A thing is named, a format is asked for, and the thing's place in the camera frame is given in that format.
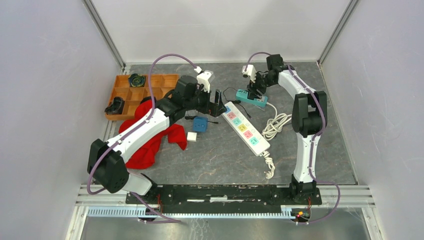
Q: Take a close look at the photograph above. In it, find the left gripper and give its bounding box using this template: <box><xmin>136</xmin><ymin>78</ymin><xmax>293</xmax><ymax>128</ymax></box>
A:
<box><xmin>184</xmin><ymin>83</ymin><xmax>227</xmax><ymax>118</ymax></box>

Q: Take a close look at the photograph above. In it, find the orange compartment tray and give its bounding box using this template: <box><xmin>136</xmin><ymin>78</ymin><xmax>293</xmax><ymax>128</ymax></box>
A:
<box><xmin>104</xmin><ymin>74</ymin><xmax>180</xmax><ymax>121</ymax></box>

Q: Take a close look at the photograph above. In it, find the blue cube adapter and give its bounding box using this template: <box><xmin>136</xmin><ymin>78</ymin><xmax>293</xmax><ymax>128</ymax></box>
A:
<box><xmin>192</xmin><ymin>116</ymin><xmax>208</xmax><ymax>133</ymax></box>

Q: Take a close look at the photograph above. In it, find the coiled white cable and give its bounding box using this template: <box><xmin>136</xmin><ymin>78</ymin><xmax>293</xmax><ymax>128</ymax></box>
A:
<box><xmin>262</xmin><ymin>113</ymin><xmax>293</xmax><ymax>142</ymax></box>

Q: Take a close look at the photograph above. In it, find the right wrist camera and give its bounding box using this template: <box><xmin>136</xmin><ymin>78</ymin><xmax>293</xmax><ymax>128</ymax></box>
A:
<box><xmin>242</xmin><ymin>64</ymin><xmax>257</xmax><ymax>83</ymax></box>

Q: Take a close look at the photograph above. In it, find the white strip cord bundle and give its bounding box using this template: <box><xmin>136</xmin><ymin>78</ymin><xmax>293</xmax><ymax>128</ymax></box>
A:
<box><xmin>262</xmin><ymin>150</ymin><xmax>276</xmax><ymax>180</ymax></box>

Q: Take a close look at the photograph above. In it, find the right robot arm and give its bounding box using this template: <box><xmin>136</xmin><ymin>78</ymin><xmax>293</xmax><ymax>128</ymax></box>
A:
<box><xmin>242</xmin><ymin>54</ymin><xmax>328</xmax><ymax>204</ymax></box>

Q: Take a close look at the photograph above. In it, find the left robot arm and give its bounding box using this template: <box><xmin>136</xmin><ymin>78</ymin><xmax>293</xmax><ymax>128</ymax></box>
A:
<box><xmin>87</xmin><ymin>70</ymin><xmax>227</xmax><ymax>204</ymax></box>

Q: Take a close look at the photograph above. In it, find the red cloth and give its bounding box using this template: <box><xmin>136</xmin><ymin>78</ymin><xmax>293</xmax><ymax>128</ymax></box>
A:
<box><xmin>118</xmin><ymin>97</ymin><xmax>188</xmax><ymax>170</ymax></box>

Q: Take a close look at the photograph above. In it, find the dark green coiled item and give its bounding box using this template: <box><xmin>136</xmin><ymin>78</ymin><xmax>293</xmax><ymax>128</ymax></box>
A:
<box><xmin>128</xmin><ymin>73</ymin><xmax>146</xmax><ymax>88</ymax></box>

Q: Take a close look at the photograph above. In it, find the small white cube adapter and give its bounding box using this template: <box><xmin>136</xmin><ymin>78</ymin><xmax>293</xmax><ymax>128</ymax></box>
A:
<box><xmin>186</xmin><ymin>132</ymin><xmax>197</xmax><ymax>142</ymax></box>

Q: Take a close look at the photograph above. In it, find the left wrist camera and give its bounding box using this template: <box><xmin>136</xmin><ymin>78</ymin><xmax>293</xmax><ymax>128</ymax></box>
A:
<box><xmin>196</xmin><ymin>70</ymin><xmax>215</xmax><ymax>93</ymax></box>

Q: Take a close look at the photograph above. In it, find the black item in tray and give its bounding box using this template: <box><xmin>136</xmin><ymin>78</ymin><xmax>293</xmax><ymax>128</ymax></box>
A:
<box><xmin>104</xmin><ymin>96</ymin><xmax>125</xmax><ymax>115</ymax></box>

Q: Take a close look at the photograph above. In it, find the teal power strip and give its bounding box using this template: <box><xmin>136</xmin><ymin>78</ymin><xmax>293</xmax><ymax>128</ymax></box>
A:
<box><xmin>235</xmin><ymin>88</ymin><xmax>269</xmax><ymax>109</ymax></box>

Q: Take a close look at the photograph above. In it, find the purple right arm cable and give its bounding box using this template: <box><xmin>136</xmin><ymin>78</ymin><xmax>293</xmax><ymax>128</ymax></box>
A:
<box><xmin>246</xmin><ymin>51</ymin><xmax>342</xmax><ymax>225</ymax></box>

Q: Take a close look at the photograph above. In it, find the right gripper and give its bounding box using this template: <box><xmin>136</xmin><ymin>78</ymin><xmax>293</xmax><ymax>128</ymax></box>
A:
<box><xmin>246</xmin><ymin>71</ymin><xmax>275</xmax><ymax>100</ymax></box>

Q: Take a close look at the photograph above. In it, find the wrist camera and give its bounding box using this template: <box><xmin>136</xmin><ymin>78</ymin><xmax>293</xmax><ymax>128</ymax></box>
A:
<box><xmin>196</xmin><ymin>70</ymin><xmax>215</xmax><ymax>93</ymax></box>
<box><xmin>242</xmin><ymin>64</ymin><xmax>257</xmax><ymax>83</ymax></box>

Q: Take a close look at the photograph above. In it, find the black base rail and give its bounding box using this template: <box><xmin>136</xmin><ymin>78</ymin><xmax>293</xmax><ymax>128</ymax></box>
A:
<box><xmin>141</xmin><ymin>184</ymin><xmax>323</xmax><ymax>214</ymax></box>

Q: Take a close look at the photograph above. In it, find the black charger plug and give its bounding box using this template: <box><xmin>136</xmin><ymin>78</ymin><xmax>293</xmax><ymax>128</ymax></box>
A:
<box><xmin>184</xmin><ymin>115</ymin><xmax>220</xmax><ymax>124</ymax></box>

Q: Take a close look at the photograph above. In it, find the white power strip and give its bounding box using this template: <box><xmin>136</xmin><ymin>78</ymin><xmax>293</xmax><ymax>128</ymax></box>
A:
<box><xmin>221</xmin><ymin>102</ymin><xmax>271</xmax><ymax>157</ymax></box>

